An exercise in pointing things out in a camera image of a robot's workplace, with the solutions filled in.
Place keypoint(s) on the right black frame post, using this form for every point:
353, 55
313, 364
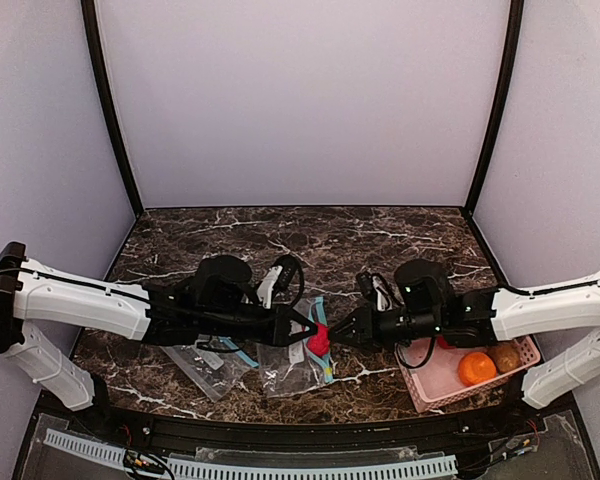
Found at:
505, 74

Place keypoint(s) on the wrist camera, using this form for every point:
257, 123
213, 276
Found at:
376, 291
279, 278

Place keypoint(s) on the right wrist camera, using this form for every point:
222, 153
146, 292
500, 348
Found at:
376, 291

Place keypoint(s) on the orange tangerine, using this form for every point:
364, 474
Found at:
476, 368

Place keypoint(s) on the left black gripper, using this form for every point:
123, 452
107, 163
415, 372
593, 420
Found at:
281, 328

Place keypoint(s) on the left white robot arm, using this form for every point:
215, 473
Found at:
218, 300

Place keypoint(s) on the brown kiwi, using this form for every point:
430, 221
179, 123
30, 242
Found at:
505, 356

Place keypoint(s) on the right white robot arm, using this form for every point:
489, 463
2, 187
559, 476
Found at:
425, 306

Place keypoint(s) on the red tomato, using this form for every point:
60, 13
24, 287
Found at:
444, 344

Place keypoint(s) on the white slotted cable duct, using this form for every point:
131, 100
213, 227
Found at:
209, 463

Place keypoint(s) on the left black frame post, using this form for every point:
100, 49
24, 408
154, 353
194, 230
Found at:
106, 100

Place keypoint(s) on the black frame post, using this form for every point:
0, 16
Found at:
106, 100
505, 74

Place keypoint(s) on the clear zip bag blue zipper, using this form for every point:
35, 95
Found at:
293, 370

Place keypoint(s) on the black front table rail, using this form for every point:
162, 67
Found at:
460, 431

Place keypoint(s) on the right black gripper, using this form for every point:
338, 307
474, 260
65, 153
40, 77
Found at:
368, 329

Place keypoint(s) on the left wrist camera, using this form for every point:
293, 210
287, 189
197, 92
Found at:
279, 278

